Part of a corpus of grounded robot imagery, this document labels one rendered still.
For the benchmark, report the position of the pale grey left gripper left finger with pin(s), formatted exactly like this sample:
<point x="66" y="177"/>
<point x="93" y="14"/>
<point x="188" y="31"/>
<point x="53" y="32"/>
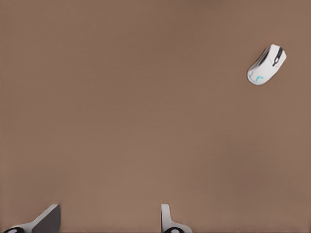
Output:
<point x="47" y="219"/>

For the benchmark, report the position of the white computer mouse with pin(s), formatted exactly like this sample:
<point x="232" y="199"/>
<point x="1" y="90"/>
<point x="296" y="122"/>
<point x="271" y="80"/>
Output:
<point x="264" y="66"/>

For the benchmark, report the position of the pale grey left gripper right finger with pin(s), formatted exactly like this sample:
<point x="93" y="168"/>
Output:
<point x="166" y="218"/>

